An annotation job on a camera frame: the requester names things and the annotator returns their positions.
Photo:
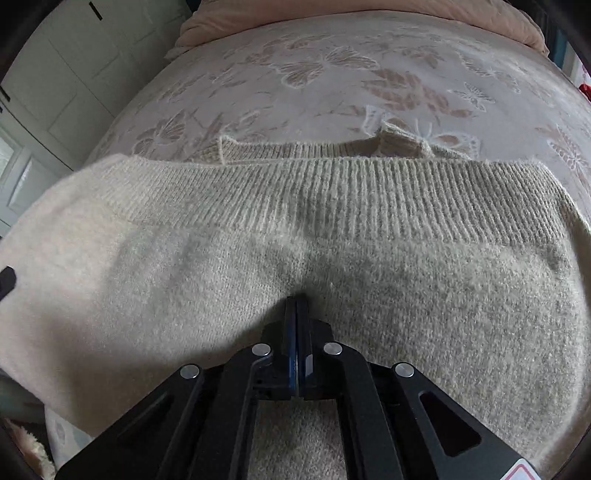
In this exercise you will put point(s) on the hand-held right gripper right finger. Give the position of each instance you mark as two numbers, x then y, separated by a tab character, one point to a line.
304	355

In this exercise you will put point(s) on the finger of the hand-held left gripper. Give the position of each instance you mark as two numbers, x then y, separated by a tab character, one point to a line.
7	284

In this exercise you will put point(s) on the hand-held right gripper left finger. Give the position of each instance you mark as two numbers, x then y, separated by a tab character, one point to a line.
291	355

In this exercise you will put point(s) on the beige sweater with black hearts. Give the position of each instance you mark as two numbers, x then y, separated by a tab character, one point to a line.
415	300

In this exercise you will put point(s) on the pink fluffy rug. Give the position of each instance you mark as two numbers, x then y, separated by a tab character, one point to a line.
27	445

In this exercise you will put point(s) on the white wardrobe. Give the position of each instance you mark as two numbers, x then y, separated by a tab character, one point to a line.
69	74

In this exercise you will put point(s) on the butterfly printed blanket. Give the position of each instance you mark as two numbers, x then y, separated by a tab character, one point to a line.
323	69

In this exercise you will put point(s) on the pink duvet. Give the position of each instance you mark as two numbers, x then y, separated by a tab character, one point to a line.
369	14

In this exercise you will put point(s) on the small red cloth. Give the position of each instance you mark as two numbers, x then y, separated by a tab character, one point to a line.
586	91

